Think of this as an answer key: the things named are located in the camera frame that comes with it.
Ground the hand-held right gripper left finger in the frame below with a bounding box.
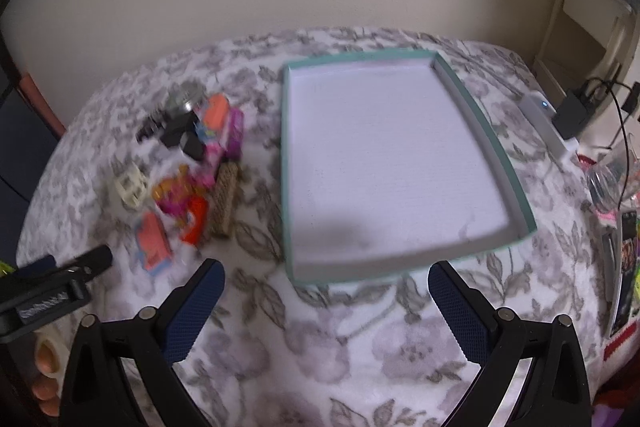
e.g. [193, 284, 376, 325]
[59, 258, 226, 427]

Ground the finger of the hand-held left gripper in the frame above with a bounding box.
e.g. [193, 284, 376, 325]
[55, 246, 112, 280]
[15, 256, 57, 280]

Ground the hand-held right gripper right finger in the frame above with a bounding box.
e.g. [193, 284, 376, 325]
[427, 259, 594, 427]

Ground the orange and blue block toy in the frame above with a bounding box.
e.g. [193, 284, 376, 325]
[134, 213, 173, 275]
[195, 94, 232, 142]

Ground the cream plastic plug piece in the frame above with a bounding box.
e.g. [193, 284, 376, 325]
[111, 169, 151, 210]

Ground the red squeeze tube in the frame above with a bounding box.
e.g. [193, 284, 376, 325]
[181, 197, 210, 248]

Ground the brown puppy toy figure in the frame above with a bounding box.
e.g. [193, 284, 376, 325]
[152, 167, 206, 218]

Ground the gold patterned case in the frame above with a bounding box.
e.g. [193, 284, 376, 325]
[209, 161, 242, 238]

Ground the black charger plug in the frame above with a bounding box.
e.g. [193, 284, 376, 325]
[160, 117, 207, 162]

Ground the pink wristwatch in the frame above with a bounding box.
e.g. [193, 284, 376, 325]
[202, 139, 228, 172]

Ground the teal shallow cardboard box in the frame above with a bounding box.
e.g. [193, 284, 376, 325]
[280, 48, 538, 285]

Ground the purple tube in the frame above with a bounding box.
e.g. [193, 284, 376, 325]
[225, 108, 246, 158]

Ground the person's left hand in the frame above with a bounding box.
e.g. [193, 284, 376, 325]
[31, 337, 66, 418]

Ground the dark cabinet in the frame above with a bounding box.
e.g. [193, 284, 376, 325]
[0, 57, 66, 208]

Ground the clear plastic bottle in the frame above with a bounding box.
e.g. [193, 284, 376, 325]
[587, 152, 640, 212]

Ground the white power strip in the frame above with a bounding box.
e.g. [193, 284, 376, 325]
[517, 91, 578, 165]

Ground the black power adapter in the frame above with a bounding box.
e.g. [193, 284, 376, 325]
[551, 88, 601, 140]

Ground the cream wooden shelf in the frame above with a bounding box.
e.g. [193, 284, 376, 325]
[532, 0, 636, 108]

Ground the black cable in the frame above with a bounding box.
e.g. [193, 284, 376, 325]
[582, 78, 640, 212]

